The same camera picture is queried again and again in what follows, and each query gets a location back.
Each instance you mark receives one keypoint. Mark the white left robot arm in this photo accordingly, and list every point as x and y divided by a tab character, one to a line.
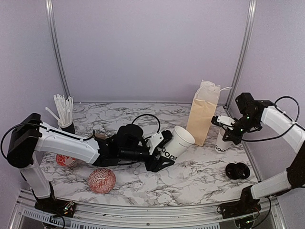
33	135

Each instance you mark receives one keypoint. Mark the black cup lid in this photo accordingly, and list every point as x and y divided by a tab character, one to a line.
242	170
231	172

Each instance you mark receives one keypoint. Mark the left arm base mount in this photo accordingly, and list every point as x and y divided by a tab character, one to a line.
56	206

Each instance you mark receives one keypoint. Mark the front aluminium rail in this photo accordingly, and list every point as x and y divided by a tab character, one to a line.
101	216

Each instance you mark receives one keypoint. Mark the red floral pattern bowl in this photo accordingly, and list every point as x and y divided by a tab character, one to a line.
65	161

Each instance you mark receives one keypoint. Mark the brown cardboard cup carrier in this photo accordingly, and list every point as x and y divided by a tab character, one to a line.
98	136

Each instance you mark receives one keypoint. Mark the brown paper bag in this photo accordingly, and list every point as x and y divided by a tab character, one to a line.
202	110

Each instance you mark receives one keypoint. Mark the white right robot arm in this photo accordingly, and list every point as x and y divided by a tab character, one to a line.
277	141

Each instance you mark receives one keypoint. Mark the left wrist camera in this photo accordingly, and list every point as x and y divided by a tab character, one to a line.
154	142

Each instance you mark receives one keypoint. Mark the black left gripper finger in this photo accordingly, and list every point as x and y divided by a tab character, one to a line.
167	136
157	163

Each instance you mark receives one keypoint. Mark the aluminium frame post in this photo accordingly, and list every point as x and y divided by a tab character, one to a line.
244	48
56	47

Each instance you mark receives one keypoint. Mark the white paper coffee cup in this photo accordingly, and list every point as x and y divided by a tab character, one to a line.
179	143

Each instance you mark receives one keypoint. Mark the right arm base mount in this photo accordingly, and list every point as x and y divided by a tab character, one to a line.
238	208

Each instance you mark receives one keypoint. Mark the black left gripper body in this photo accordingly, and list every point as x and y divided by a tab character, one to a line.
126	155

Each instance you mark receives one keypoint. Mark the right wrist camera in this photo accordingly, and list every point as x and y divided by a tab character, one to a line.
222	120

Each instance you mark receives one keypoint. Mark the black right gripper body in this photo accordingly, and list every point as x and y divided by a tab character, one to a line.
247	123

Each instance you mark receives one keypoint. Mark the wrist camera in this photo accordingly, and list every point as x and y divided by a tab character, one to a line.
222	120
154	142

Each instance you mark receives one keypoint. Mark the left aluminium frame post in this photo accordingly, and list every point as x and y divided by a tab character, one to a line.
56	47

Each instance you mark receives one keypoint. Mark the red geometric pattern bowl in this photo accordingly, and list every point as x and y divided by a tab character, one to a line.
102	180

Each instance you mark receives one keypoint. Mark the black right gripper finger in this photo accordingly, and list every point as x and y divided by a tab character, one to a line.
229	137
227	128

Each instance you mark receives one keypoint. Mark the right aluminium frame post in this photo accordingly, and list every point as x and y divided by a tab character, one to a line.
244	48

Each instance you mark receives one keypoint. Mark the black cup with straws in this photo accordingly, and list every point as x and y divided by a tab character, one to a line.
64	108

